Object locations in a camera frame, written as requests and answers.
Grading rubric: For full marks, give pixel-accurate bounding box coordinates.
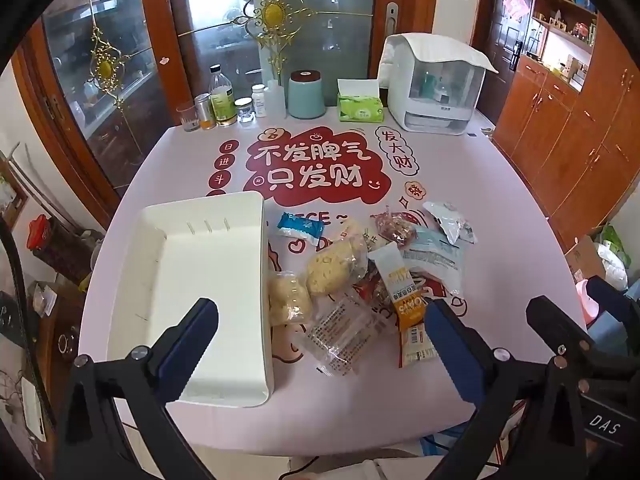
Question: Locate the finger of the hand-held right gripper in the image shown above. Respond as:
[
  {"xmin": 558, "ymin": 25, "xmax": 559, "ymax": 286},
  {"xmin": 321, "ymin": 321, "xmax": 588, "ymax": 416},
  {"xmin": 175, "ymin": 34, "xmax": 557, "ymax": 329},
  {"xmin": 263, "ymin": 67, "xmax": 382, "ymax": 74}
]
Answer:
[
  {"xmin": 526, "ymin": 296, "xmax": 603, "ymax": 361},
  {"xmin": 586, "ymin": 276, "xmax": 640, "ymax": 326}
]

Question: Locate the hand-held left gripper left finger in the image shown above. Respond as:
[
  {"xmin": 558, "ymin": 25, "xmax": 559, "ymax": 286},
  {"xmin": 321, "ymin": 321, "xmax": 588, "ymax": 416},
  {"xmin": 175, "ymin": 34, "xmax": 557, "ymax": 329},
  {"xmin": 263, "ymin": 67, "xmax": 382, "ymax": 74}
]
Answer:
[{"xmin": 57, "ymin": 298, "xmax": 219, "ymax": 480}]

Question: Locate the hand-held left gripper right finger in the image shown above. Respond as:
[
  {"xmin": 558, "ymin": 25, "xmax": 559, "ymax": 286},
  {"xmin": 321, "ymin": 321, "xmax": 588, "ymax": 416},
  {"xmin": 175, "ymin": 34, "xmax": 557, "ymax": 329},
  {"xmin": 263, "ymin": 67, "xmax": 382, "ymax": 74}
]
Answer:
[{"xmin": 424, "ymin": 298, "xmax": 583, "ymax": 480}]

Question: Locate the white plastic tray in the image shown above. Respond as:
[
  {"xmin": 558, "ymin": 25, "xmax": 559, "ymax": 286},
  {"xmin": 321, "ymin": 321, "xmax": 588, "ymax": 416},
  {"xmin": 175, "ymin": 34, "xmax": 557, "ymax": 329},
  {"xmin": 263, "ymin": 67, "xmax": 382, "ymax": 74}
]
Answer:
[{"xmin": 106, "ymin": 190, "xmax": 276, "ymax": 407}]

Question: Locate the clear snack packet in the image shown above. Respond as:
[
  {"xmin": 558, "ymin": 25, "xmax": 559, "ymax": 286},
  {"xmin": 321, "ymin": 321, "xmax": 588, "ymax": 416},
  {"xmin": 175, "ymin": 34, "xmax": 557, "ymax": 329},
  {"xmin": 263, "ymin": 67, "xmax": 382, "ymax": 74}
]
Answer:
[{"xmin": 304, "ymin": 294, "xmax": 396, "ymax": 377}]

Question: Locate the blue foil snack packet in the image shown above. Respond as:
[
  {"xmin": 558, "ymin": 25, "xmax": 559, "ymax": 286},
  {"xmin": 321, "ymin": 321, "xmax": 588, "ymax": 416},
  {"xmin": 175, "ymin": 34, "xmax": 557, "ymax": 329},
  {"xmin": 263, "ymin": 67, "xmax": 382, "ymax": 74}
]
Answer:
[{"xmin": 276, "ymin": 211, "xmax": 326, "ymax": 247}]

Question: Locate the white plastic bag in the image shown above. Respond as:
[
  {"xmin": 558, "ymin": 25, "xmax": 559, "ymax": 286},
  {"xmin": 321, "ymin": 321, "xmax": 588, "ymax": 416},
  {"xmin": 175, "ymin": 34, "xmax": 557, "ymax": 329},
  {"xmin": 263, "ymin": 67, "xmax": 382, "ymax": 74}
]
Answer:
[{"xmin": 595, "ymin": 242, "xmax": 629, "ymax": 291}]

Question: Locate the cardboard box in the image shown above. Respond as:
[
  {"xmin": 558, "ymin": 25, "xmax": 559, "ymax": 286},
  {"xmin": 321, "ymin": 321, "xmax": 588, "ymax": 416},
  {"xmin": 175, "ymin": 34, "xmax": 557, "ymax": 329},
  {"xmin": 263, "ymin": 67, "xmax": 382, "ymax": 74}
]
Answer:
[{"xmin": 564, "ymin": 235, "xmax": 607, "ymax": 283}]

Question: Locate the green bag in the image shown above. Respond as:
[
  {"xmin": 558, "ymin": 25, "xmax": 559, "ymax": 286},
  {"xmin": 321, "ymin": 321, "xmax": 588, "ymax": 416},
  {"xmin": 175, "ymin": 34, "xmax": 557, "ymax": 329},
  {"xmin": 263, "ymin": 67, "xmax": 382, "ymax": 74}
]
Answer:
[{"xmin": 600, "ymin": 224, "xmax": 632, "ymax": 256}]

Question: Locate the light blue snack packet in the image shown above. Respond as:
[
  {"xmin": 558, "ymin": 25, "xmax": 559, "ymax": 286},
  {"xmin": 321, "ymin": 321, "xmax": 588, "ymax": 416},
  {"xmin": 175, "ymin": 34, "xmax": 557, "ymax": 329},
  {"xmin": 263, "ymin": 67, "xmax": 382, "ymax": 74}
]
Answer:
[{"xmin": 400, "ymin": 225, "xmax": 466, "ymax": 297}]

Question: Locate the orange white snack bar packet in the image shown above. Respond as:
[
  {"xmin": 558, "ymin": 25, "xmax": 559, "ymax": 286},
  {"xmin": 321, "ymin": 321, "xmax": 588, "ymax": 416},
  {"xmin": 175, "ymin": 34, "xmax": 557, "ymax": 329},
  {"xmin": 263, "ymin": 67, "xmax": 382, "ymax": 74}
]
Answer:
[{"xmin": 367, "ymin": 243, "xmax": 427, "ymax": 332}]

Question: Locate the dark red snack packet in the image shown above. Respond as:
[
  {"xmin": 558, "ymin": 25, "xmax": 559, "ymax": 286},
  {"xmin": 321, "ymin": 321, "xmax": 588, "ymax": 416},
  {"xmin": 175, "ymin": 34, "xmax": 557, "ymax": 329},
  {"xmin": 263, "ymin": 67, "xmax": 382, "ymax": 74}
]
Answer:
[{"xmin": 352, "ymin": 272, "xmax": 396, "ymax": 308}]

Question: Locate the small yellow cookie packet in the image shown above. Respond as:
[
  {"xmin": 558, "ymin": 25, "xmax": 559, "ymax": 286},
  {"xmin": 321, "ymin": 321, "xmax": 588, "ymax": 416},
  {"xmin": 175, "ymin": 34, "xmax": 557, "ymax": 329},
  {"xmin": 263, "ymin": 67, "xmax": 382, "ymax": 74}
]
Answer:
[{"xmin": 268, "ymin": 271, "xmax": 314, "ymax": 329}]

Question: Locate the silver foil snack packet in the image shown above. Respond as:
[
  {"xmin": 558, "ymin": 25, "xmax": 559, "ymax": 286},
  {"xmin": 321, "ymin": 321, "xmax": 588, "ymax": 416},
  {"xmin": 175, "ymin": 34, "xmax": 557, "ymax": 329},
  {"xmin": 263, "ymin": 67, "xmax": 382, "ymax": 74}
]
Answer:
[{"xmin": 422, "ymin": 201, "xmax": 477, "ymax": 246}]

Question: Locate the red nut snack packet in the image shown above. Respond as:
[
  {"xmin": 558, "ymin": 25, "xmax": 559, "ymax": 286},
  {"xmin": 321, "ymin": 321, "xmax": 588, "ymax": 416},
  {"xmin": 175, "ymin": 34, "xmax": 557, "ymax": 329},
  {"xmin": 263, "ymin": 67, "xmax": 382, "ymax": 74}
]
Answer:
[{"xmin": 374, "ymin": 209, "xmax": 418, "ymax": 243}]

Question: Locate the large yellow cookie packet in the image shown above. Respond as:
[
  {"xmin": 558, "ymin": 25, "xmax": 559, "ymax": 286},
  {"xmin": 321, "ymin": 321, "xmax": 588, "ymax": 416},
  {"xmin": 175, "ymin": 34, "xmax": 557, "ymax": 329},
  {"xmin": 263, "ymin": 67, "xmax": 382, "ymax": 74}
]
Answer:
[{"xmin": 306, "ymin": 240, "xmax": 370, "ymax": 297}]

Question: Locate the wooden cabinet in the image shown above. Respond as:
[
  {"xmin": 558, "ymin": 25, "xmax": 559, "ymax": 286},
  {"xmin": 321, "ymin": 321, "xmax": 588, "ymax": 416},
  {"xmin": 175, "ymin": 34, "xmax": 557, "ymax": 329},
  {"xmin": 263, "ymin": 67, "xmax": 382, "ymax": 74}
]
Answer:
[{"xmin": 492, "ymin": 15, "xmax": 640, "ymax": 256}]

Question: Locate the red plastic item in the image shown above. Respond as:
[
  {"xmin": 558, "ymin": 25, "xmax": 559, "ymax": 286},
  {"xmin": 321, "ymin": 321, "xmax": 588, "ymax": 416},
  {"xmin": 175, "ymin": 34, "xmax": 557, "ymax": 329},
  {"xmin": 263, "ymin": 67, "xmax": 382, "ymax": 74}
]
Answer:
[{"xmin": 26, "ymin": 214, "xmax": 54, "ymax": 251}]

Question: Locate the glass cup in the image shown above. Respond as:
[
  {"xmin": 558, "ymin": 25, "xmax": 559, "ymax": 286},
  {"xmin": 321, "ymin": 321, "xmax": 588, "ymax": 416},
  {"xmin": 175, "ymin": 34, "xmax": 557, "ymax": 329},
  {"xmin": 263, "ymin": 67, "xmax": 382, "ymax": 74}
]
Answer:
[{"xmin": 176, "ymin": 101, "xmax": 201, "ymax": 133}]

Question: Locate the metal tin can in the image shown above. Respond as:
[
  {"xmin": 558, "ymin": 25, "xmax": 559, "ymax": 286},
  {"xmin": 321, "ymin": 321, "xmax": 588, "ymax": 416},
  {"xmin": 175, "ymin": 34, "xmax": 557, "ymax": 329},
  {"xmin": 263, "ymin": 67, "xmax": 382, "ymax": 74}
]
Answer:
[{"xmin": 194, "ymin": 93, "xmax": 216, "ymax": 131}]

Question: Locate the green label bottle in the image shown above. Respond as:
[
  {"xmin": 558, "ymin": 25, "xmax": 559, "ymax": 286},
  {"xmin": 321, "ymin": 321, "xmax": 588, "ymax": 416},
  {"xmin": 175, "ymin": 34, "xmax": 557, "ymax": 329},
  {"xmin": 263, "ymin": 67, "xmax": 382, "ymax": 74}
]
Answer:
[{"xmin": 208, "ymin": 64, "xmax": 237, "ymax": 127}]

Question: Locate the white pill bottle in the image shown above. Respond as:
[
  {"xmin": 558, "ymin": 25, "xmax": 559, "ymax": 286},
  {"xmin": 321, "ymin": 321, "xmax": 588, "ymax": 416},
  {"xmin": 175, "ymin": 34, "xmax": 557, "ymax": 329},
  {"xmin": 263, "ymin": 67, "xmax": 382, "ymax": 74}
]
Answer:
[{"xmin": 251, "ymin": 83, "xmax": 270, "ymax": 118}]

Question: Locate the translucent plastic bottle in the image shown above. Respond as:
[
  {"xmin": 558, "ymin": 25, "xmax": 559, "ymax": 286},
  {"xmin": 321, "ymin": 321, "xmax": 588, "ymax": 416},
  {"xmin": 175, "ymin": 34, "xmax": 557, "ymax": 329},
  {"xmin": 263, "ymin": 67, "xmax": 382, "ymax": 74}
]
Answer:
[{"xmin": 267, "ymin": 80, "xmax": 289, "ymax": 119}]

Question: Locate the white countertop sterilizer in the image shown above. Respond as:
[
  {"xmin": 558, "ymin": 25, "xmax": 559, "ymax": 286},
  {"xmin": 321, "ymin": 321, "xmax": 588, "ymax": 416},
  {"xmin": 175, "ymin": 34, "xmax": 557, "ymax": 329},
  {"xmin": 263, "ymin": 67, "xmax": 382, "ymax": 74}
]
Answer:
[{"xmin": 380, "ymin": 33, "xmax": 499, "ymax": 133}]

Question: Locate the green tissue box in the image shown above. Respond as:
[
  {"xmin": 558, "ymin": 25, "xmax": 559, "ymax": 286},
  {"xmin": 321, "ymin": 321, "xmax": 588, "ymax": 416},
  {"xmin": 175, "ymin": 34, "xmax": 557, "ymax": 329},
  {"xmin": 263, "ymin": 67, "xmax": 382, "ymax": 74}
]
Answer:
[{"xmin": 336, "ymin": 78, "xmax": 384, "ymax": 123}]

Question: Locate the teal canister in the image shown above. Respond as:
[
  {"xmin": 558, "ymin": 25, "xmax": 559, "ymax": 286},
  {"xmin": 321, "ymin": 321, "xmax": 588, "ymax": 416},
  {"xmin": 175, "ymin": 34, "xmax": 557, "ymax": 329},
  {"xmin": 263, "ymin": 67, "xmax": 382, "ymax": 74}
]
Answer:
[{"xmin": 289, "ymin": 70, "xmax": 327, "ymax": 120}]

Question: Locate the dark wooden door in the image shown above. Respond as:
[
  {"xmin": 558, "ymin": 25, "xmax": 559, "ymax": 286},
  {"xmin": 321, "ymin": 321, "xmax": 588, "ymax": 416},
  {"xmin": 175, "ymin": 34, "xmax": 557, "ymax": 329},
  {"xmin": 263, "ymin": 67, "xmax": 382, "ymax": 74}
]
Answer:
[{"xmin": 471, "ymin": 0, "xmax": 537, "ymax": 73}]

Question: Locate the black cable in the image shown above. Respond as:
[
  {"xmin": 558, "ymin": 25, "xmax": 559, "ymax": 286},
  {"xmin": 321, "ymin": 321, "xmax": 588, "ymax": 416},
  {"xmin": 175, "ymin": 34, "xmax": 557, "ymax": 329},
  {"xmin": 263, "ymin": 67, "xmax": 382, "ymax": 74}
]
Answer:
[{"xmin": 0, "ymin": 217, "xmax": 58, "ymax": 441}]

